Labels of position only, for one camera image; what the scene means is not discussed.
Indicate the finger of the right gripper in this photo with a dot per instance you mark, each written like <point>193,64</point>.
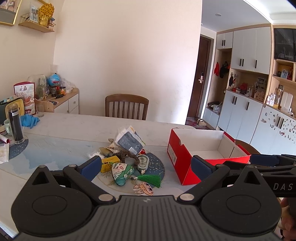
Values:
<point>272,160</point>

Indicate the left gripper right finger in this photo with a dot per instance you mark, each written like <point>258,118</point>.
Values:
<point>211,178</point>

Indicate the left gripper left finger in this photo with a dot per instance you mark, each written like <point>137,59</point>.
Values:
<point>81,178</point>

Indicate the yellow small box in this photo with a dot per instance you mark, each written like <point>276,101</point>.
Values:
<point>108,162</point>

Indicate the green tassel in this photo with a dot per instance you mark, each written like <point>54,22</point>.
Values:
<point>154,180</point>

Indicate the blue grey paper packet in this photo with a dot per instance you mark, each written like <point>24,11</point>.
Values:
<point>129,140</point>

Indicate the cartoon face sticker charm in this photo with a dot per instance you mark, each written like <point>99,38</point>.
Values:
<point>143,189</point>

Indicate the green white plush doll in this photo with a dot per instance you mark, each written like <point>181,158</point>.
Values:
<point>121,172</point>

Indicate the person's right hand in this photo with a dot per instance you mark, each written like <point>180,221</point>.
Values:
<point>287,227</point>

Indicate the red cardboard shoe box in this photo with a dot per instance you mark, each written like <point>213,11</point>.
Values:
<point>213,146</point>

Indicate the red patterned rug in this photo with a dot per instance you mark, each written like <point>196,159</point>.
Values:
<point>197,123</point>

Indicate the white wooden sideboard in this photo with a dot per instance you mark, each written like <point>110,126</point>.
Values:
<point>66,104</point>

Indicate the dark wooden door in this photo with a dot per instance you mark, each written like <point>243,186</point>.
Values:
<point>200,75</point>

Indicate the blue cloth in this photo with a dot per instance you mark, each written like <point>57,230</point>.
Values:
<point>29,120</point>

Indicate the drinking glass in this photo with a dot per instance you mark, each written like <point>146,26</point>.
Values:
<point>40,110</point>

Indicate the wooden dining chair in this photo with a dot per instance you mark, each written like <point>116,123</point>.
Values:
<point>126,106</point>

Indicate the green mug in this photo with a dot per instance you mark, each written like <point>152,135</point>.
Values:
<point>8,127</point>

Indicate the black tall tumbler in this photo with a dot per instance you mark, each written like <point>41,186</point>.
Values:
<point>15,123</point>

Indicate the blue globe toy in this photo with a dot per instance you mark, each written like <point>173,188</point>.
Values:
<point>53,80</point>

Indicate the red white snack bag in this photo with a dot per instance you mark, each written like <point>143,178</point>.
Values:
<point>26,91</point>

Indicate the golden ornament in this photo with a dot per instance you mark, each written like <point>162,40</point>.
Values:
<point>45,13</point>

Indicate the framed picture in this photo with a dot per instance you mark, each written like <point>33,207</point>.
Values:
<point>8,11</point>

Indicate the white cabinet wall unit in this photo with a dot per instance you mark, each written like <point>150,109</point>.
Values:
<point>248,64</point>

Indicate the wall shelf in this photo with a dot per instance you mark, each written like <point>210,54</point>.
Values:
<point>26,22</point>

